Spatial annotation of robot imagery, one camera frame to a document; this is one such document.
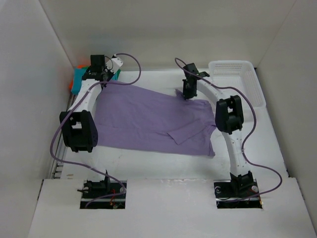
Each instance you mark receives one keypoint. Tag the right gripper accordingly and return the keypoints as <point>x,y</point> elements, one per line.
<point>188,88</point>

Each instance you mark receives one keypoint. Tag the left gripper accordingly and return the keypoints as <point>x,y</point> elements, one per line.
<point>99,76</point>

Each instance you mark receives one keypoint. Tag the green t shirt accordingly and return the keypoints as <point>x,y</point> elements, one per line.
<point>118,74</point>

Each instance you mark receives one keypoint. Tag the lilac t shirt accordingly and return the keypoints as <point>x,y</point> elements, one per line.
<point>135,118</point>

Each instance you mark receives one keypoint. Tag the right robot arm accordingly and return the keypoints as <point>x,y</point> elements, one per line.
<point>229,121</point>

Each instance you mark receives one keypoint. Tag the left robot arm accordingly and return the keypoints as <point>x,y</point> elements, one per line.
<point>79,131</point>

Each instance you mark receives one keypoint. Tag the white laundry basket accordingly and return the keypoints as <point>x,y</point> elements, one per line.
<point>241,75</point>

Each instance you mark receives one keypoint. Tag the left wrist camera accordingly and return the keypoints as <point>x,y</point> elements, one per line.
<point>115,64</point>

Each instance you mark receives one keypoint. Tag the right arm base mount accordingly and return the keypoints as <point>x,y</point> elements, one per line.
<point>227,198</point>

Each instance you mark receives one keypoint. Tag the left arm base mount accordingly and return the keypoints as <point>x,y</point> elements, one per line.
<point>101,195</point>

